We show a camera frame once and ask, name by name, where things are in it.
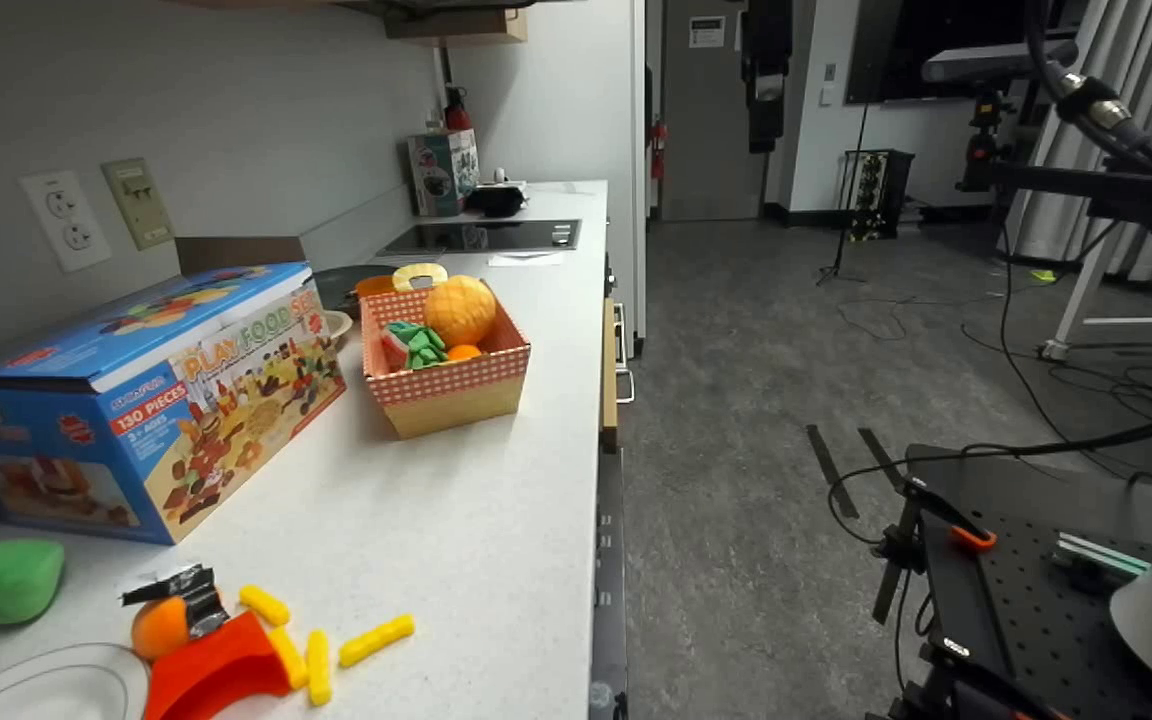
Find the red checkered basket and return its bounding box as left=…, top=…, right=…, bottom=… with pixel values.
left=359, top=292, right=531, bottom=436

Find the orange pineapple plush toy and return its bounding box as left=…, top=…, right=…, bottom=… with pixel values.
left=386, top=274, right=500, bottom=369

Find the yellow toy fry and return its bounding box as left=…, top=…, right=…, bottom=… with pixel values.
left=240, top=583, right=291, bottom=629
left=302, top=629, right=331, bottom=706
left=334, top=614, right=415, bottom=669

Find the red fries holder toy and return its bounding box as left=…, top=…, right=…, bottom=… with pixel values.
left=142, top=614, right=291, bottom=720

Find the orange toy fruit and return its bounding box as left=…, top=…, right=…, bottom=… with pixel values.
left=132, top=595, right=190, bottom=662

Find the green plush toy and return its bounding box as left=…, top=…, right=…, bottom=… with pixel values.
left=0, top=538, right=65, bottom=629

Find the black induction cooktop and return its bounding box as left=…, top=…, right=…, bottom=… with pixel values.
left=380, top=221, right=580, bottom=257

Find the blue play food box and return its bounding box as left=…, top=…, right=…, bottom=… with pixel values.
left=0, top=263, right=343, bottom=542

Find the white plate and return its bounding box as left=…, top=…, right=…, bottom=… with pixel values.
left=0, top=644, right=146, bottom=720

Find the yellow toy ring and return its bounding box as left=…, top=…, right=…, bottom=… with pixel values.
left=386, top=261, right=453, bottom=295

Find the beige wall switch plate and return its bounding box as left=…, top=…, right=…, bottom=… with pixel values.
left=102, top=156, right=171, bottom=247

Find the black camera tripod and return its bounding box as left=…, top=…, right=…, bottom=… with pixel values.
left=808, top=429, right=994, bottom=720

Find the white wall outlet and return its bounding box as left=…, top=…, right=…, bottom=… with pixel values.
left=19, top=167, right=111, bottom=270

